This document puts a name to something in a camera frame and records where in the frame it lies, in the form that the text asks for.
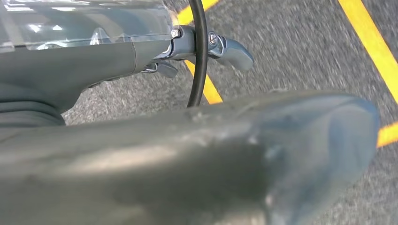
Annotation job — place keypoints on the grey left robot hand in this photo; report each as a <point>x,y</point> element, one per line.
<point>186,170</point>

